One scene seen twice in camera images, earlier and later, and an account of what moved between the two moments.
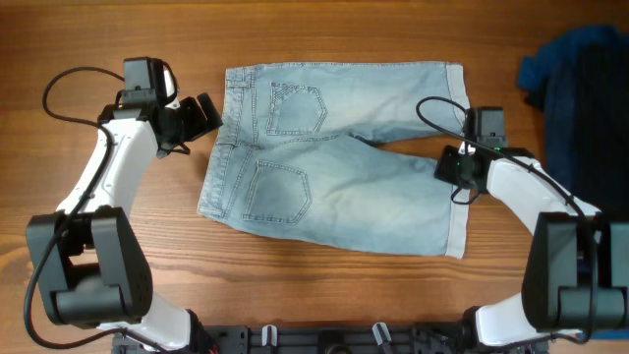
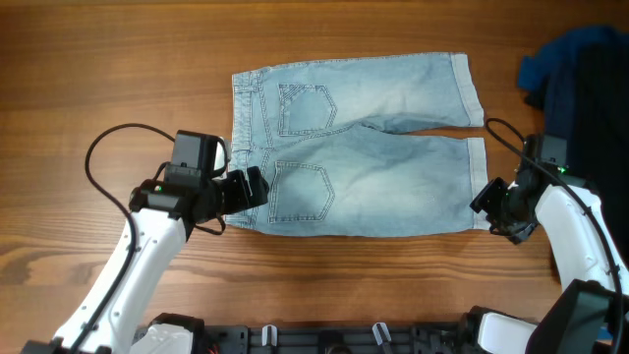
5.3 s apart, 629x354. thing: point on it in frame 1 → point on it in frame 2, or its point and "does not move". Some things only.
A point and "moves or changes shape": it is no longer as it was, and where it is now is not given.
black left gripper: (199, 125) → (242, 198)
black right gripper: (444, 168) → (485, 201)
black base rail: (382, 338) does not move
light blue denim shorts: (290, 155) moves or changes shape
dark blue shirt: (581, 82) does not move
